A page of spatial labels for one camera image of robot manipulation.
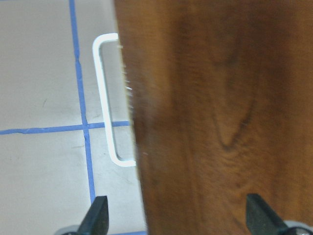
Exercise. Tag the wooden drawer with white handle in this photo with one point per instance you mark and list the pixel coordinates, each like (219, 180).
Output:
(104, 98)

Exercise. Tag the dark wooden drawer cabinet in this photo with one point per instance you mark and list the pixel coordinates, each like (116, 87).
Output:
(222, 103)

